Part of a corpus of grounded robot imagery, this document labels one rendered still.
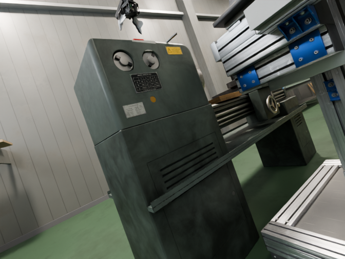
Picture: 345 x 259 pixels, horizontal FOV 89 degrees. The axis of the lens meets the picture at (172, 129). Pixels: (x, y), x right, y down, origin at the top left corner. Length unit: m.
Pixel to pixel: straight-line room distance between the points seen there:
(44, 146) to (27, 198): 0.82
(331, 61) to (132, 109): 0.76
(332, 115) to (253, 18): 0.55
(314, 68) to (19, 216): 3.76
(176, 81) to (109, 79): 0.35
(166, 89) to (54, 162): 2.95
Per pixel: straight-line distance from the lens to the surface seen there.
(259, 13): 0.68
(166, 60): 0.99
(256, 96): 1.64
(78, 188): 3.61
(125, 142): 0.73
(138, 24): 1.25
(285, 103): 2.11
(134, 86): 0.82
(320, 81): 0.99
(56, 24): 4.49
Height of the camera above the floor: 0.79
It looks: level
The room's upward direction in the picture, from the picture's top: 20 degrees counter-clockwise
